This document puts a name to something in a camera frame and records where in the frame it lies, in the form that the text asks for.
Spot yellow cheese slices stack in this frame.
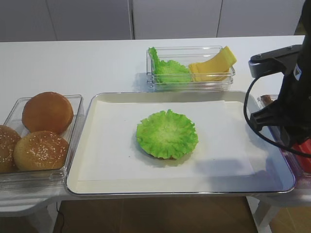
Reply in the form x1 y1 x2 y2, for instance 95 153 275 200
189 46 237 82

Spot green lettuce leaves in container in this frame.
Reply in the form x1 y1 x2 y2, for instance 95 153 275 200
148 47 191 83

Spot silver metal tray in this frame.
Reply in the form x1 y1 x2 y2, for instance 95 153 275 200
67 91 295 195

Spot clear bun container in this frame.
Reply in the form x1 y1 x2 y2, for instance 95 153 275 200
0 95 85 190

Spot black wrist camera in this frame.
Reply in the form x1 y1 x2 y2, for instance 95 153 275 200
248 45 302 79

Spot sesame bun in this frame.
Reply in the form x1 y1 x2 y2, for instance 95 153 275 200
13 131 69 171
0 125 21 173

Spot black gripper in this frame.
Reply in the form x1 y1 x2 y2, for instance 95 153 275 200
250 43 311 143

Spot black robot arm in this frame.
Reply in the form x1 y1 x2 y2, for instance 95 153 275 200
249 0 311 147

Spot clear lettuce cheese container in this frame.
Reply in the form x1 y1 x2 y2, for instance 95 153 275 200
146 46 235 92

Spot sesame bun at front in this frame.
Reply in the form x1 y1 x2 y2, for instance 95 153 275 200
13 131 69 171

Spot white paper sheet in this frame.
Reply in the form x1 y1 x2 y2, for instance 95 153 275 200
79 101 254 181

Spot clear patty tomato container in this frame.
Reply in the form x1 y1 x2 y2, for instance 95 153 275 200
258 95 311 180

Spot smooth brown bun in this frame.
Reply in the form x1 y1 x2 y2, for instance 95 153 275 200
22 92 73 134

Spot red tomato slices stack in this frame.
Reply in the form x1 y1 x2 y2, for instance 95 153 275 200
291 138 311 173

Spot green lettuce leaf on tray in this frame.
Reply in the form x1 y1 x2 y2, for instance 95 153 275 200
136 109 199 160

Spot sesame bun at far left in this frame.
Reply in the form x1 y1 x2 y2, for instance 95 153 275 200
0 125 21 173

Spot black camera cable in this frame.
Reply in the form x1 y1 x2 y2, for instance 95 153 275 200
242 70 311 157

